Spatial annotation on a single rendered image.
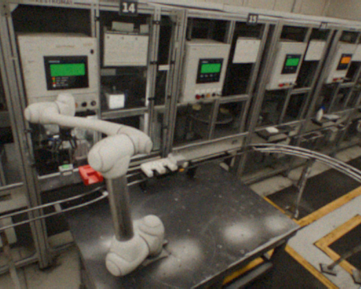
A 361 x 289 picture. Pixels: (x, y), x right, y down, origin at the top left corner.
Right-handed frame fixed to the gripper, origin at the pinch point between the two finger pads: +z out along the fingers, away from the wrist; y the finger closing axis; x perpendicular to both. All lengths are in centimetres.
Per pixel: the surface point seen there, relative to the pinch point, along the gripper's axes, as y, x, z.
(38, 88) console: 12.7, -9.2, -41.8
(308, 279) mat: -182, 110, 96
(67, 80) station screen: -2.3, -6.2, -47.5
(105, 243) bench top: -14, 40, 44
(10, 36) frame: 26, -10, -69
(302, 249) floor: -209, 86, 94
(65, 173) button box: 0.3, 1.6, 12.1
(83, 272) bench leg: -8, 20, 88
